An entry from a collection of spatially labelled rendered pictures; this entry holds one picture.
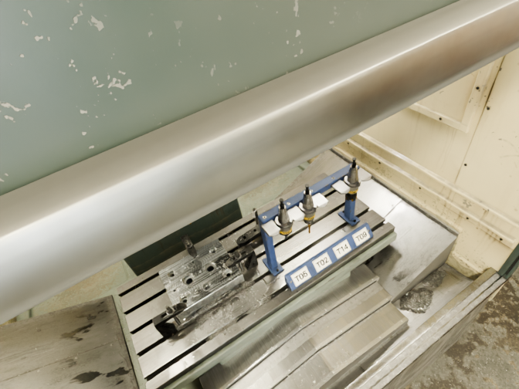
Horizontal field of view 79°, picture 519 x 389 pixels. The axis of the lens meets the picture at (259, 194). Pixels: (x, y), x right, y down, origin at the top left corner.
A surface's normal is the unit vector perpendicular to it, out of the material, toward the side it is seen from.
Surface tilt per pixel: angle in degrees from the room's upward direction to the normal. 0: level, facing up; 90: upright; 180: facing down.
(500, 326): 0
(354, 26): 90
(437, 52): 90
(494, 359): 0
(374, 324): 8
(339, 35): 90
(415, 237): 24
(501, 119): 91
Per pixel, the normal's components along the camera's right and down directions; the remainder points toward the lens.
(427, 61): 0.52, 0.55
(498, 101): -0.84, 0.47
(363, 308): -0.03, -0.76
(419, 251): -0.47, -0.45
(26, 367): 0.22, -0.83
